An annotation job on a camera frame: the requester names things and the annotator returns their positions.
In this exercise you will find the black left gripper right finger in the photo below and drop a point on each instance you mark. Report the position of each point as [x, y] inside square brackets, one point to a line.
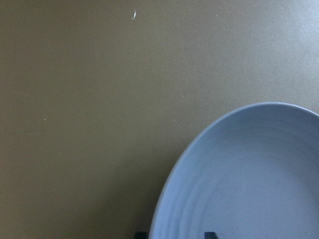
[210, 235]

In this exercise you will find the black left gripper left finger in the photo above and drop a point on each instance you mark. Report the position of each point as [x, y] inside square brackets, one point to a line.
[141, 235]

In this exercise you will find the blue plate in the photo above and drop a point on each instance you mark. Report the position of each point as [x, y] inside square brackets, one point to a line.
[252, 174]

